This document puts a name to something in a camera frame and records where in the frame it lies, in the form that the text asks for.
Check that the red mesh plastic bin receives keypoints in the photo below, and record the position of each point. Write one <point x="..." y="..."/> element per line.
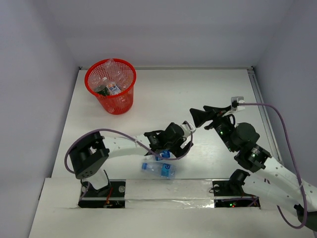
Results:
<point x="115" y="104"/>

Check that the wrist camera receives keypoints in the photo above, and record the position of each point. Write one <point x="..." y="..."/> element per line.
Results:
<point x="188" y="129"/>
<point x="235" y="105"/>

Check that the blue label large bottle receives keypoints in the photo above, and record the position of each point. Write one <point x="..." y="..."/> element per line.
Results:
<point x="163" y="155"/>

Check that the large clear plastic bottle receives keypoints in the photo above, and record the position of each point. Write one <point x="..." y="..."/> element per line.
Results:
<point x="116" y="74"/>

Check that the blue cap small bottle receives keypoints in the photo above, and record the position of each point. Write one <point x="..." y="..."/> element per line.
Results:
<point x="163" y="170"/>

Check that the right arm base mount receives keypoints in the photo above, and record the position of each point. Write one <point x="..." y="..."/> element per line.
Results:
<point x="228" y="193"/>

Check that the white label clear bottle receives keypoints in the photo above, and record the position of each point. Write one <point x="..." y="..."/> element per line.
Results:
<point x="111" y="87"/>

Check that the green label clear bottle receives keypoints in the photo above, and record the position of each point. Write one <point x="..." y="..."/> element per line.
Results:
<point x="97" y="85"/>

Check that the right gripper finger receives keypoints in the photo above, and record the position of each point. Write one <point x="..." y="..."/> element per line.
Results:
<point x="216" y="115"/>
<point x="200" y="117"/>

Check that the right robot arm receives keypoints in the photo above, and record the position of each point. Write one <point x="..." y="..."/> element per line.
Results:
<point x="260" y="174"/>

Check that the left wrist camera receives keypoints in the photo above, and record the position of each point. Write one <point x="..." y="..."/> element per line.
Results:
<point x="188" y="129"/>

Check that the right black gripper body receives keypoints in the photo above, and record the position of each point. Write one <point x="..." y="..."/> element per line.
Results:
<point x="223" y="126"/>

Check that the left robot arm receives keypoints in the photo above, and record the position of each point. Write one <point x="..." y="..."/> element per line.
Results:
<point x="87" y="154"/>

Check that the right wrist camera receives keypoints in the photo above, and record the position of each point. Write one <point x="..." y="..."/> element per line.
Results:
<point x="235" y="105"/>

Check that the aluminium rail right edge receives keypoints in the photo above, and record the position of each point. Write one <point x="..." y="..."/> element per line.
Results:
<point x="264" y="115"/>

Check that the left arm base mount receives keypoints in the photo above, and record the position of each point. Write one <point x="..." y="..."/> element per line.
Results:
<point x="101" y="192"/>

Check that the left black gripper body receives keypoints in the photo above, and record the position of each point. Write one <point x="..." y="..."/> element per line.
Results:
<point x="182" y="148"/>

